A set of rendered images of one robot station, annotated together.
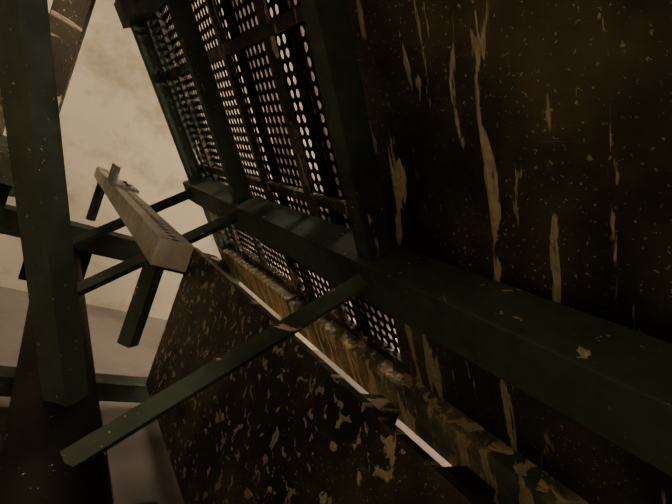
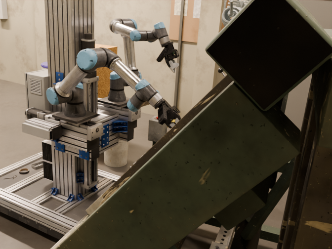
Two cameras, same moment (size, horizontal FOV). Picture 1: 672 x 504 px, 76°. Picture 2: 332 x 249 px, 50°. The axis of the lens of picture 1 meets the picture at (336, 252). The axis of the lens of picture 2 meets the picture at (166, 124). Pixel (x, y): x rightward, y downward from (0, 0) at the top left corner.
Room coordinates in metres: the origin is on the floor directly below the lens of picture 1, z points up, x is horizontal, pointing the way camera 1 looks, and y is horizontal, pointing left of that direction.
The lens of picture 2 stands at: (1.90, 1.30, 1.85)
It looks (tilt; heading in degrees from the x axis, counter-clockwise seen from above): 20 degrees down; 234
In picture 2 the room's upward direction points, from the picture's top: 4 degrees clockwise
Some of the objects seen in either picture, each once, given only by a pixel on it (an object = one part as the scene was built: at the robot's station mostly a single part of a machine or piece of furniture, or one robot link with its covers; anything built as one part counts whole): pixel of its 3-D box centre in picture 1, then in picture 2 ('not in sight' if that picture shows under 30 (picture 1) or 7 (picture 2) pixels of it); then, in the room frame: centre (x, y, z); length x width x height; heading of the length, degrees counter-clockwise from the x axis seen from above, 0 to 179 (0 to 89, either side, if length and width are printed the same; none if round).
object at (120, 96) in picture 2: not in sight; (116, 93); (0.60, -1.23, 1.09); 0.15 x 0.15 x 0.10
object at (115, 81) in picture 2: not in sight; (117, 79); (0.59, -1.23, 1.20); 0.13 x 0.12 x 0.14; 2
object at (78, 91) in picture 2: not in sight; (73, 91); (1.05, -1.00, 1.20); 0.13 x 0.12 x 0.14; 21
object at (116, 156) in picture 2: not in sight; (116, 143); (0.15, -2.08, 0.24); 0.32 x 0.30 x 0.47; 27
